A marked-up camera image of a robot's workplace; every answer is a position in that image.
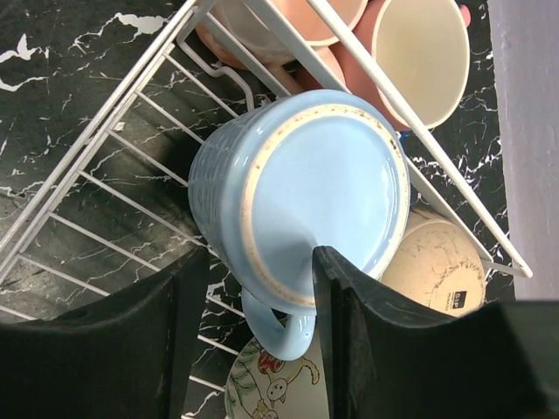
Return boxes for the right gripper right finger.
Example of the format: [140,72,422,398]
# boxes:
[312,246,558,418]

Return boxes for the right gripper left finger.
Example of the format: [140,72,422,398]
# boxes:
[1,248,210,418]

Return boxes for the beige round mug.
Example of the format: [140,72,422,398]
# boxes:
[380,209,486,317]

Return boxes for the light blue mug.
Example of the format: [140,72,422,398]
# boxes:
[188,89,410,361]

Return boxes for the pink mug white inside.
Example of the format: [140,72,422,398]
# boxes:
[353,0,470,128]

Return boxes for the white wire dish rack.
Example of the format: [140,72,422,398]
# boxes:
[0,0,535,419]

